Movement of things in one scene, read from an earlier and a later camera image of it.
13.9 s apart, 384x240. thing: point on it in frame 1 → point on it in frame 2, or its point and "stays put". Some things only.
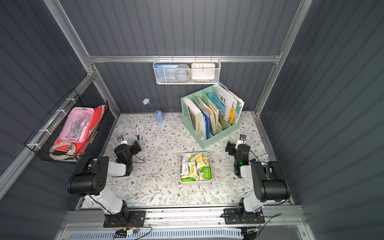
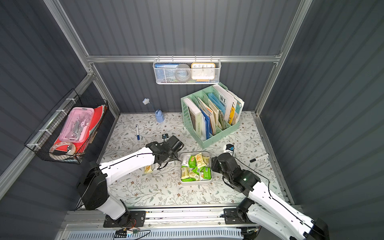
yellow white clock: (203, 72) stays put
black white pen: (263, 155) stays put
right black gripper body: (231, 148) → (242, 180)
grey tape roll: (182, 72) stays put
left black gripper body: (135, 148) → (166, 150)
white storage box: (196, 168) stays put
